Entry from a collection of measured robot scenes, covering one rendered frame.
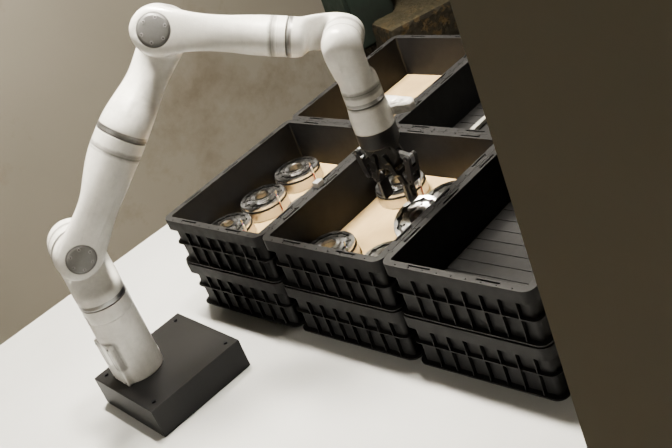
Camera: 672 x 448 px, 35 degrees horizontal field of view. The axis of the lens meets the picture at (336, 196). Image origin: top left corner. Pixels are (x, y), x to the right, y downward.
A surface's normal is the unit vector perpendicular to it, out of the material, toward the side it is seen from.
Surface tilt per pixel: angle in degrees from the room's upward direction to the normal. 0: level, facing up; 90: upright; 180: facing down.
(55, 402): 0
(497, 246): 0
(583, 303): 90
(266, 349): 0
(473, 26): 90
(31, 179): 90
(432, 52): 90
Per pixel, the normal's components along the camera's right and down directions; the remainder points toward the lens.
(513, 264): -0.33, -0.83
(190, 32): 0.01, 0.20
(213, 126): 0.65, 0.15
